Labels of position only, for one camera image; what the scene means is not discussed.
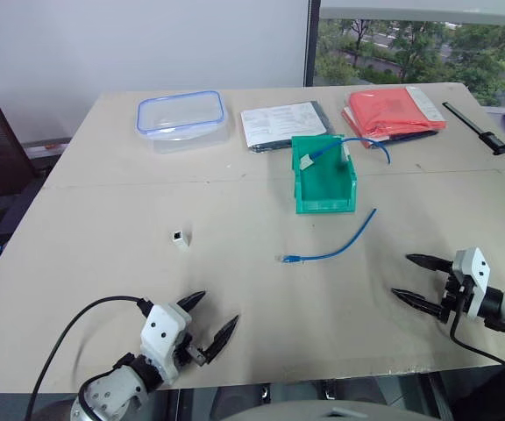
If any white printed paper sheet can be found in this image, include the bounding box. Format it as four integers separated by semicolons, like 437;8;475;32
239;102;326;146

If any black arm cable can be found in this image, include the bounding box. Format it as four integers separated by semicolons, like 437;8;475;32
24;296;153;421
449;280;505;366

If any blue Ethernet cable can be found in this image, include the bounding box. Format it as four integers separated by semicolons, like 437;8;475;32
275;207;378;265
310;136;392;166

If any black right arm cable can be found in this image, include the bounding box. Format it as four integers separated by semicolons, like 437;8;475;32
449;280;505;366

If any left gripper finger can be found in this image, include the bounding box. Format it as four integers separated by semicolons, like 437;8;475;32
202;314;240;365
176;289;208;314

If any black window frame post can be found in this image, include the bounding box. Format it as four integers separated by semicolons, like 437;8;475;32
302;0;322;88

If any clear container with blue rim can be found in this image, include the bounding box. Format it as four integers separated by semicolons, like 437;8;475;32
136;89;232;155

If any red plastic folder package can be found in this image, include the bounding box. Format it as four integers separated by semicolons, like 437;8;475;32
341;85;449;148

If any green plastic parts bin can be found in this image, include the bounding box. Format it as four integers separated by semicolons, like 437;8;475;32
290;134;359;216

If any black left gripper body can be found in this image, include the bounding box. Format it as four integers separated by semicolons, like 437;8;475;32
174;332;206;367

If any paper document stack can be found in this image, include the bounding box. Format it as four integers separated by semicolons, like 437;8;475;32
246;101;338;155

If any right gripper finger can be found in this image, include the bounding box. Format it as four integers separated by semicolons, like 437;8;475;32
405;253;455;274
390;287;444;319

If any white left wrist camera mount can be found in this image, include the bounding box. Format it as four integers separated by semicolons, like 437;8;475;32
139;303;193;388

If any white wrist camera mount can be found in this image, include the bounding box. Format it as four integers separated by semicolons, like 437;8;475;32
451;246;492;322
139;303;193;388

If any dark blue flat item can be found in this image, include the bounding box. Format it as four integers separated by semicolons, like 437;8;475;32
367;128;440;148

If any black long-handled tool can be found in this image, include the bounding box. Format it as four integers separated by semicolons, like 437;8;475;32
441;101;505;157

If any grey robot torso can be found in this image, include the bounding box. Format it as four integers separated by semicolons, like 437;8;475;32
220;400;395;421

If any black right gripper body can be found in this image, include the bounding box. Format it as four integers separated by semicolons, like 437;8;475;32
437;271;473;325

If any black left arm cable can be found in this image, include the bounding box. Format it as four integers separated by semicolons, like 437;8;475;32
24;296;153;421

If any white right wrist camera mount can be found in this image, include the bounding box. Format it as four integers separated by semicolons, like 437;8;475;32
451;246;492;322

